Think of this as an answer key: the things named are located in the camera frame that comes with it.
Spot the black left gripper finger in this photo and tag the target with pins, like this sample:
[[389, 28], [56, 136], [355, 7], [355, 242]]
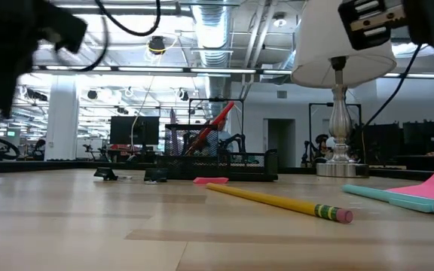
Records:
[[6, 90]]

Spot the purple pen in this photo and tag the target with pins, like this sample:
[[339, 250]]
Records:
[[172, 116]]

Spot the teal pen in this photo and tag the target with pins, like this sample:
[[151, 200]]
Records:
[[390, 197]]

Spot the red pen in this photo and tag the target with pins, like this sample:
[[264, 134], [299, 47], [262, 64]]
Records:
[[222, 113]]

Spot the pink eraser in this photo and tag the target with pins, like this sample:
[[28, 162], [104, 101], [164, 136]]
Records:
[[211, 180]]

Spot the yellow pencil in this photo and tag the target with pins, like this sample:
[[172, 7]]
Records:
[[277, 201]]

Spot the black mesh desk organizer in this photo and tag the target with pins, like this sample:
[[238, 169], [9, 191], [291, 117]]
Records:
[[247, 173]]

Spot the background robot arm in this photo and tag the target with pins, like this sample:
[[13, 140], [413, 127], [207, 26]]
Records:
[[237, 141]]

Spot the white building column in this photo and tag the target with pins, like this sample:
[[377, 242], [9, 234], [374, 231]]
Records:
[[62, 120]]

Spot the person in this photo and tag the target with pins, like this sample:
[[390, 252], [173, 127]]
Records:
[[224, 135], [39, 148], [322, 147]]

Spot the black background monitor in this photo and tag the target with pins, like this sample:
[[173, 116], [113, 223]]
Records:
[[126, 130], [428, 137], [381, 143]]

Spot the silver table lamp white shade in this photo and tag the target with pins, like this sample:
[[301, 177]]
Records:
[[337, 124]]

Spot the black background desk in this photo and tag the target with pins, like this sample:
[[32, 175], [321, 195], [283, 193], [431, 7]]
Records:
[[428, 162]]

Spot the black aluminium table frame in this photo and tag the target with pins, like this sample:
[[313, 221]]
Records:
[[70, 165]]

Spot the black overhead camera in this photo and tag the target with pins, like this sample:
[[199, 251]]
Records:
[[157, 45]]

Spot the silver ventilation duct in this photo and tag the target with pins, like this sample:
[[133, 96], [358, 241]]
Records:
[[213, 34]]

